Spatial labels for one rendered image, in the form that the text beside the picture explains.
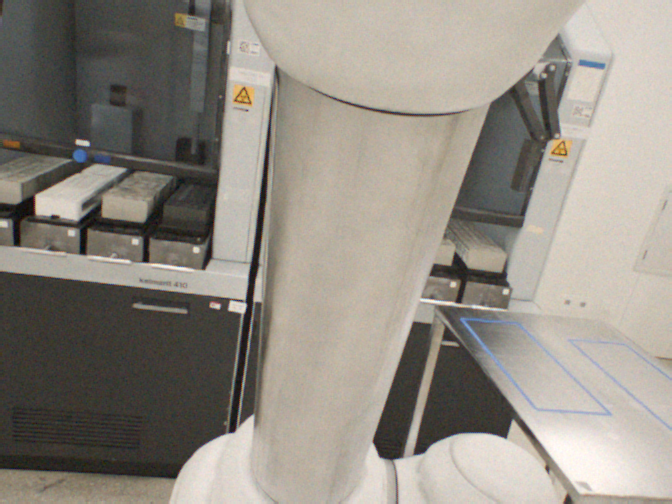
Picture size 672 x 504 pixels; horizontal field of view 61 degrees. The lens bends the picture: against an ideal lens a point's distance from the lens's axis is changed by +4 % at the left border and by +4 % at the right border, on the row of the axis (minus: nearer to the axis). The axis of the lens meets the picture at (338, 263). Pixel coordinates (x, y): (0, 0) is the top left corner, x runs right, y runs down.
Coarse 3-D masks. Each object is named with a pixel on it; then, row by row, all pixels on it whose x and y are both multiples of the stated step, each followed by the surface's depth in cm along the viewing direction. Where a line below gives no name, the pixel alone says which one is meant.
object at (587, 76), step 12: (588, 60) 147; (576, 72) 147; (588, 72) 148; (600, 72) 148; (576, 84) 148; (588, 84) 149; (576, 96) 149; (588, 96) 150; (576, 108) 150; (588, 108) 151; (552, 144) 153; (564, 144) 154; (564, 156) 155; (552, 168) 156; (564, 168) 156; (528, 228) 161; (540, 228) 162
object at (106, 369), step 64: (256, 64) 141; (256, 128) 146; (256, 192) 152; (0, 256) 145; (256, 256) 223; (0, 320) 151; (64, 320) 152; (128, 320) 153; (192, 320) 155; (0, 384) 157; (64, 384) 159; (128, 384) 160; (192, 384) 162; (0, 448) 164; (64, 448) 166; (128, 448) 167; (192, 448) 169
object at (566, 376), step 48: (432, 336) 133; (480, 336) 120; (528, 336) 125; (576, 336) 129; (624, 336) 134; (528, 384) 104; (576, 384) 107; (624, 384) 111; (528, 432) 91; (576, 432) 92; (624, 432) 95; (576, 480) 81; (624, 480) 83
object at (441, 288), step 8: (432, 272) 155; (440, 272) 157; (448, 272) 157; (432, 280) 155; (440, 280) 155; (448, 280) 156; (456, 280) 156; (424, 288) 156; (432, 288) 156; (440, 288) 156; (448, 288) 156; (456, 288) 157; (424, 296) 157; (432, 296) 156; (440, 296) 157; (448, 296) 157; (456, 296) 157; (432, 304) 153; (440, 304) 153; (448, 304) 153
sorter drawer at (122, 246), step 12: (156, 216) 163; (96, 228) 144; (108, 228) 145; (120, 228) 146; (132, 228) 152; (156, 228) 159; (96, 240) 145; (108, 240) 145; (120, 240) 145; (132, 240) 145; (144, 240) 147; (96, 252) 146; (108, 252) 146; (120, 252) 146; (132, 252) 147; (144, 252) 149; (120, 264) 143
